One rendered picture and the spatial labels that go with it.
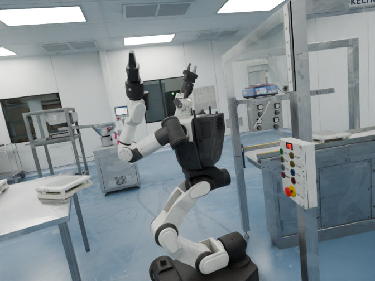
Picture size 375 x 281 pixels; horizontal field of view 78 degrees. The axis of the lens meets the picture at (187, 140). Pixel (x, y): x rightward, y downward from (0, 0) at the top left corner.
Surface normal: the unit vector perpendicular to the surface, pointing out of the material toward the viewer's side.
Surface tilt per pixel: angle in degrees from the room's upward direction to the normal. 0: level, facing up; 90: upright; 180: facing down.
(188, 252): 90
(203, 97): 90
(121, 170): 90
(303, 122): 90
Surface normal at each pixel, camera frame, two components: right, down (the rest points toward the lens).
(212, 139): -0.40, 0.21
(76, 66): 0.24, 0.13
